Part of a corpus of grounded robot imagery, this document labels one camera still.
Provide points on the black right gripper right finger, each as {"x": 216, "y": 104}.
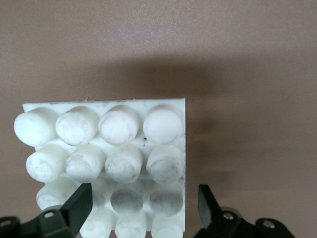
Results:
{"x": 218, "y": 223}

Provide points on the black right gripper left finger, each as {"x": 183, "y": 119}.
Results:
{"x": 62, "y": 220}

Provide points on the white studded base plate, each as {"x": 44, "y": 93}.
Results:
{"x": 123, "y": 161}

